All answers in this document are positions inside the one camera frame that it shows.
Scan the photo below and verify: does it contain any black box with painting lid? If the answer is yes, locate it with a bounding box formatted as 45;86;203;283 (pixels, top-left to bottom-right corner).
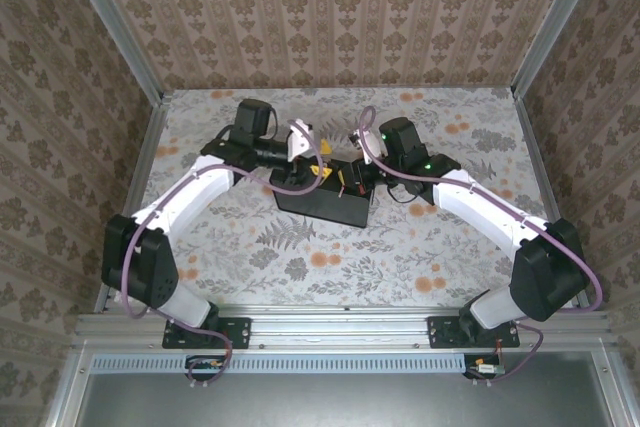
269;159;374;228

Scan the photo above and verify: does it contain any grey metal sheet panel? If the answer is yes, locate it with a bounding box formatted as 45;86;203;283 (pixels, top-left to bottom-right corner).
74;351;626;427

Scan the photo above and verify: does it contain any small green circuit board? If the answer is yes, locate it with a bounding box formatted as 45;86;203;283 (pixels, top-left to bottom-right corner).
464;354;506;380
185;354;232;381

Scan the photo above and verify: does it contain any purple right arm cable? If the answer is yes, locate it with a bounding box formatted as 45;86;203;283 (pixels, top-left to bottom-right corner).
358;105;604;313

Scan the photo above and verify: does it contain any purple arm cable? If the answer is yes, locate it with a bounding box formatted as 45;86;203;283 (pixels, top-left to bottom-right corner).
358;105;604;313
121;121;326;321

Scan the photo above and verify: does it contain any aluminium table side rail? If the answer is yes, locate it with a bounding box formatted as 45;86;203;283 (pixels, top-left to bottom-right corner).
514;89;592;311
93;91;174;313

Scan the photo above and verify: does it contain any long aluminium mounting rail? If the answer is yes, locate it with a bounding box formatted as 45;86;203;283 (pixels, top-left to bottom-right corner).
74;304;614;349

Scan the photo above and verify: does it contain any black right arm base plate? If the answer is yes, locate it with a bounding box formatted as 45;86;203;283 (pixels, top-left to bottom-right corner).
427;315;521;350

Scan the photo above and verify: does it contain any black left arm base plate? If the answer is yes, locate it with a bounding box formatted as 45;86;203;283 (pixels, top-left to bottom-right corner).
162;315;252;351

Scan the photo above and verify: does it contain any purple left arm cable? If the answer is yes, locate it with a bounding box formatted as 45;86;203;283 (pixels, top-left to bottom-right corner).
121;121;326;321

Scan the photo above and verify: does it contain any grey slotted cable duct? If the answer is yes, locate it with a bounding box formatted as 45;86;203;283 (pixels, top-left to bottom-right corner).
91;352;489;375

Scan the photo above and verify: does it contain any slanted aluminium frame post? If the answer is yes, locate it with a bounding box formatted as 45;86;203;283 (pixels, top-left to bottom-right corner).
57;0;166;104
512;0;609;98

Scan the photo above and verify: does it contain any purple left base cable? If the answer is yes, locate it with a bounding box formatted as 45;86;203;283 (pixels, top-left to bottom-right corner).
164;327;234;391

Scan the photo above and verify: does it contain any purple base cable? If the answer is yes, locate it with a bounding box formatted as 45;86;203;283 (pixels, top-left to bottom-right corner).
472;319;543;388
164;327;234;391

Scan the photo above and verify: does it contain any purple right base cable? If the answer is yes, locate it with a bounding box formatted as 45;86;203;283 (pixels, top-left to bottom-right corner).
472;319;543;388

